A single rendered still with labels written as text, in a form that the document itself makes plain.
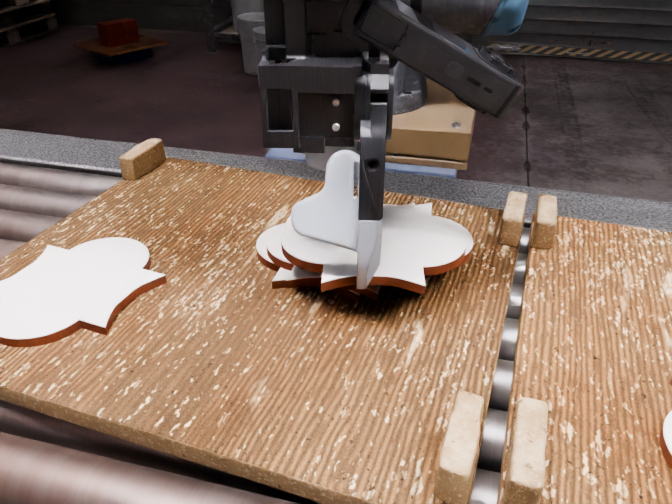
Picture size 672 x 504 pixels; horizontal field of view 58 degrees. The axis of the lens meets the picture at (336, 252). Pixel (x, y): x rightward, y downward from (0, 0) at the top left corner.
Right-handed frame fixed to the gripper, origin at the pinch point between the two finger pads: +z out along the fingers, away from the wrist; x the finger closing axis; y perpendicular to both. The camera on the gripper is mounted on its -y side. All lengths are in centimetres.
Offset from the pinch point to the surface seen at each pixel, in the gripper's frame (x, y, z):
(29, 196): -16.8, 36.4, 6.0
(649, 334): 5.2, -19.6, 4.1
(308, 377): 10.7, 3.9, 4.1
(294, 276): 1.8, 5.8, 2.4
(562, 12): -446, -144, 65
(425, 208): -6.5, -4.5, 0.7
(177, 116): -297, 111, 98
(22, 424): 12.8, 22.6, 7.2
